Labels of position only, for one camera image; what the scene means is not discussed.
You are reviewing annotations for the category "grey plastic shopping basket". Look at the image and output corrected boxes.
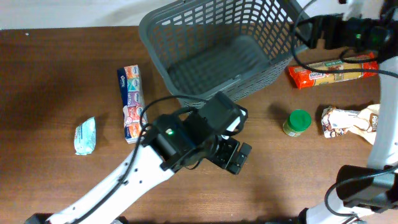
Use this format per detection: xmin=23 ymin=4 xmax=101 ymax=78
xmin=139 ymin=0 xmax=307 ymax=108

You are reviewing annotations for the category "red spaghetti package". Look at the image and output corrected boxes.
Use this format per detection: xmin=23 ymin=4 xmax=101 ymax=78
xmin=287 ymin=52 xmax=380 ymax=90

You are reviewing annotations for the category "light green wet wipes pack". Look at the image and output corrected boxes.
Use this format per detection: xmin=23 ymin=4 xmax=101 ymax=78
xmin=74 ymin=117 xmax=96 ymax=156

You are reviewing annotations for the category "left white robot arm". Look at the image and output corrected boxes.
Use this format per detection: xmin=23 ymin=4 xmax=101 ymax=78
xmin=26 ymin=92 xmax=251 ymax=224

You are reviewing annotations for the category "green lid jar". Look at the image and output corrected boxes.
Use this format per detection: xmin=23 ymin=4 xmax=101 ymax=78
xmin=282 ymin=110 xmax=312 ymax=137

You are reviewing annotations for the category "Kleenex tissue multipack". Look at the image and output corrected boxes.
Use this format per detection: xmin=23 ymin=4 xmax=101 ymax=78
xmin=117 ymin=65 xmax=147 ymax=144

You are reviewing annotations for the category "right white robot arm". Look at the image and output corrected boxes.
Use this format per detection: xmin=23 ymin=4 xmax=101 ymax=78
xmin=290 ymin=8 xmax=397 ymax=223

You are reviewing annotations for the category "crumpled beige snack bag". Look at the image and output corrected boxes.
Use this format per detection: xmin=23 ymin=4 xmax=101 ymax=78
xmin=321 ymin=104 xmax=380 ymax=145

